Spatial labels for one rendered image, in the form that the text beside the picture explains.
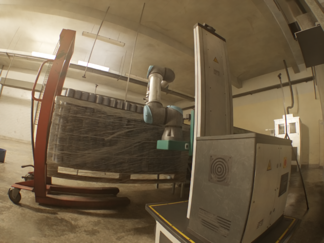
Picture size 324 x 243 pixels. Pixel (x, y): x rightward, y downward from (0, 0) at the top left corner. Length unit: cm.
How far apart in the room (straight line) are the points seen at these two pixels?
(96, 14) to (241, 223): 544
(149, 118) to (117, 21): 464
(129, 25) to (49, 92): 412
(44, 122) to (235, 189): 167
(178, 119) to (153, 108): 18
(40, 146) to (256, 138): 173
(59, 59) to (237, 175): 189
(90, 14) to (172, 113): 472
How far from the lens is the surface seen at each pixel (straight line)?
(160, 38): 571
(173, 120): 97
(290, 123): 638
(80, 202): 181
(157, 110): 96
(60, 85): 237
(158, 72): 122
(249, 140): 57
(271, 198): 80
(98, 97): 140
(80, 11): 538
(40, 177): 177
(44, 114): 172
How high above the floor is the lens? 78
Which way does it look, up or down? 10 degrees up
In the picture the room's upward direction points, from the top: 4 degrees clockwise
